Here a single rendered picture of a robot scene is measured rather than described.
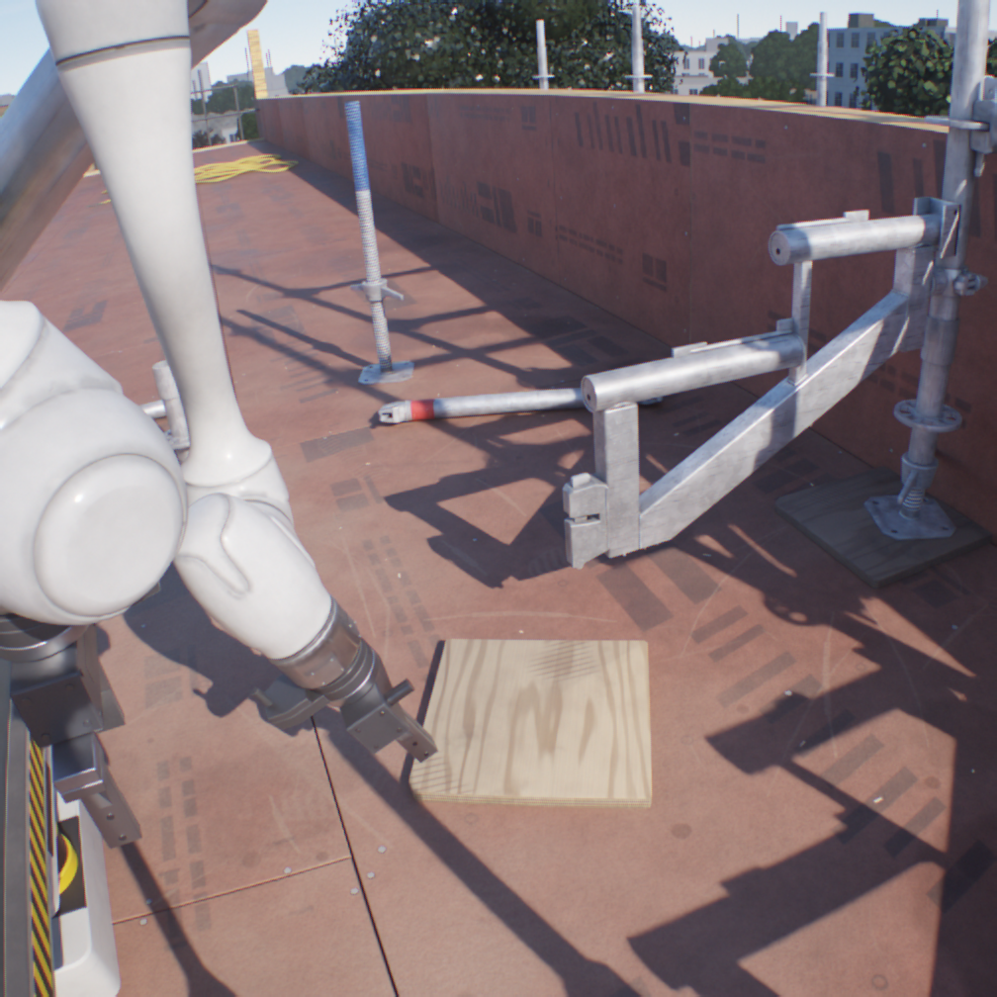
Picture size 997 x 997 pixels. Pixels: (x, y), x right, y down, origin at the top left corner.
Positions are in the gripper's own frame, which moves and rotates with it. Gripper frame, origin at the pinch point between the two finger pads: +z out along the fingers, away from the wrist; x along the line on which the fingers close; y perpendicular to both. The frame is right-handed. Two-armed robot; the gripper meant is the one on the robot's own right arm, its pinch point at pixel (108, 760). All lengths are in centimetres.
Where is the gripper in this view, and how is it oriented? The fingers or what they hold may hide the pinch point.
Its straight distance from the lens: 69.5
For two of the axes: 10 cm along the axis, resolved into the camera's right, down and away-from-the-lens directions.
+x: 4.5, 4.3, -7.8
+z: 0.7, 8.6, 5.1
